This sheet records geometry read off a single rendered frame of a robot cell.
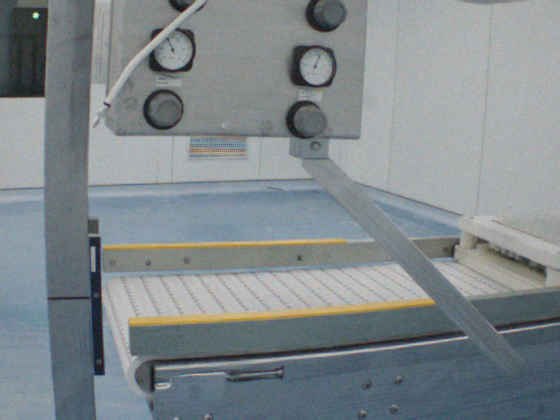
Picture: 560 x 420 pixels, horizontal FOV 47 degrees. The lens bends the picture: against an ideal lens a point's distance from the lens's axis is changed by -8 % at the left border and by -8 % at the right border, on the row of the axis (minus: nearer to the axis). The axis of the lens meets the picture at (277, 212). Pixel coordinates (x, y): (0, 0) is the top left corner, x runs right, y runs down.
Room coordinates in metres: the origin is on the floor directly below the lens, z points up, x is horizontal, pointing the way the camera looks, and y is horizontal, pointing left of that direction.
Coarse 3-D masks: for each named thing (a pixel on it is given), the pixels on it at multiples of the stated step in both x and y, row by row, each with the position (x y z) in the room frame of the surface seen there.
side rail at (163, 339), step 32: (544, 288) 0.75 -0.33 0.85; (256, 320) 0.61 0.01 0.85; (288, 320) 0.63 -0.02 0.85; (320, 320) 0.64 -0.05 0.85; (352, 320) 0.65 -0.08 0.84; (384, 320) 0.66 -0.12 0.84; (416, 320) 0.67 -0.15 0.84; (448, 320) 0.69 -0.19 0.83; (160, 352) 0.58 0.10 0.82; (192, 352) 0.59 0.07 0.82
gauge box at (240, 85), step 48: (144, 0) 0.54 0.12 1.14; (240, 0) 0.57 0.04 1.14; (288, 0) 0.59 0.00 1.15; (240, 48) 0.57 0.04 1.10; (288, 48) 0.59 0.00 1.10; (336, 48) 0.60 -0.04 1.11; (144, 96) 0.55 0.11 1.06; (192, 96) 0.56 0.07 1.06; (240, 96) 0.57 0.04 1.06; (288, 96) 0.59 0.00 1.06; (336, 96) 0.60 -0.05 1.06
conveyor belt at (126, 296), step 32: (128, 288) 0.79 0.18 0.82; (160, 288) 0.80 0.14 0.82; (192, 288) 0.81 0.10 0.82; (224, 288) 0.81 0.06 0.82; (256, 288) 0.82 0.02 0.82; (288, 288) 0.83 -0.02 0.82; (320, 288) 0.84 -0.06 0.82; (352, 288) 0.84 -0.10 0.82; (384, 288) 0.85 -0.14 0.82; (416, 288) 0.85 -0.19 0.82; (480, 288) 0.86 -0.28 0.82; (128, 320) 0.68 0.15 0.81; (512, 320) 0.74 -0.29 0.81; (128, 352) 0.61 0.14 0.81; (224, 352) 0.62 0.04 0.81; (256, 352) 0.63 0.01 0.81
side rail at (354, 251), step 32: (128, 256) 0.84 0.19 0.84; (160, 256) 0.85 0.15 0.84; (192, 256) 0.87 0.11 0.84; (224, 256) 0.88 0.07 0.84; (256, 256) 0.90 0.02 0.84; (288, 256) 0.91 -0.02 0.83; (320, 256) 0.93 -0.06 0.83; (352, 256) 0.95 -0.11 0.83; (384, 256) 0.97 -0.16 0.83; (448, 256) 1.00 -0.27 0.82
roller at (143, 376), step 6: (150, 360) 0.60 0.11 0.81; (156, 360) 0.60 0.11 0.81; (162, 360) 0.61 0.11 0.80; (138, 366) 0.59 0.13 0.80; (144, 366) 0.59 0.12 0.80; (150, 366) 0.59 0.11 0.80; (138, 372) 0.59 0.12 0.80; (144, 372) 0.59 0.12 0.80; (150, 372) 0.59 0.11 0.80; (138, 378) 0.59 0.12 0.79; (144, 378) 0.59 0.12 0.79; (150, 378) 0.59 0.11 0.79; (138, 384) 0.59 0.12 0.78; (144, 384) 0.59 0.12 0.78; (150, 384) 0.59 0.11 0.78; (150, 390) 0.59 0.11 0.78
